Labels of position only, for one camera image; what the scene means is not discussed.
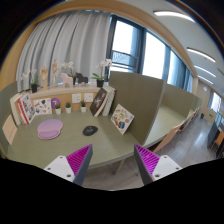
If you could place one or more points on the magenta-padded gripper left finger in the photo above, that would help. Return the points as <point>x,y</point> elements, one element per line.
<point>60,166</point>

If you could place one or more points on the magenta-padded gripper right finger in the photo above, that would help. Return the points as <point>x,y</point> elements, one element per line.
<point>165,166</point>

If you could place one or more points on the black computer mouse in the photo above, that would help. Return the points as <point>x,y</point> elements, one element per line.
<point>90,130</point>

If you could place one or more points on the purple round mouse pad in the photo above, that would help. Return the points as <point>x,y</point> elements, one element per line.
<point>49,129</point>

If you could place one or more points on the light wooden chair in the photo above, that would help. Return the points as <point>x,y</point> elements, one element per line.
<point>168,138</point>

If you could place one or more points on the small succulent in white pot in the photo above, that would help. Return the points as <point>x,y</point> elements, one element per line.
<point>58,110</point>
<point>68,109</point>
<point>83,108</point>

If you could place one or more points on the white sticker sheet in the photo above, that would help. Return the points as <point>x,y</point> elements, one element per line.
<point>42,106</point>

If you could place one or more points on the beige paper card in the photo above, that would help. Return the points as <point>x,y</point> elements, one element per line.
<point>9,129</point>

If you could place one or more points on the colourful sticker card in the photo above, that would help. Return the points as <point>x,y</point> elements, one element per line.
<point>122,119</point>

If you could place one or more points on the purple round number sign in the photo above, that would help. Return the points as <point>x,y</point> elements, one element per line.
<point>56,101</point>

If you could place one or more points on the red and white magazine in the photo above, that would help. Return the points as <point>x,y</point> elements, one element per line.
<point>27,108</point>

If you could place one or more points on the green desk divider panel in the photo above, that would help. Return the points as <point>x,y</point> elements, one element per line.
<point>140,103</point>

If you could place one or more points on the small white orchid, black pot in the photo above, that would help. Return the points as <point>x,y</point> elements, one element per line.
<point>34,88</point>

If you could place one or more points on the white book behind black book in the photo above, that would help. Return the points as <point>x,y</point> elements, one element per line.
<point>110,100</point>

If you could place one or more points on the dark horse figurine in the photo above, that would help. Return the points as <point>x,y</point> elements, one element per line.
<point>81,79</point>

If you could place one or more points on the large white orchid, black pot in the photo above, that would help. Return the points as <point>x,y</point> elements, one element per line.
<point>100,83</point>

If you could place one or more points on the wooden artist mannequin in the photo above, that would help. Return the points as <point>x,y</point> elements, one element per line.
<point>55,71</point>

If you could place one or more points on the white orchid behind horse figurines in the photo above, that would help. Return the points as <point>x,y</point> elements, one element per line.
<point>70,65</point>

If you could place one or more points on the dark-framed window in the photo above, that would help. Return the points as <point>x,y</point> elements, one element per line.
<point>153,55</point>

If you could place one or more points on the grey curtain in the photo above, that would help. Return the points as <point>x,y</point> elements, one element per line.
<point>66,40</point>

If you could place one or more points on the ceiling strip lights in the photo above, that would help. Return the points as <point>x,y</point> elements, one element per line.
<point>173,15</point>

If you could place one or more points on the white wall socket plate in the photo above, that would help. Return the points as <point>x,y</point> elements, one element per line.
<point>76,98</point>
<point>88,97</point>

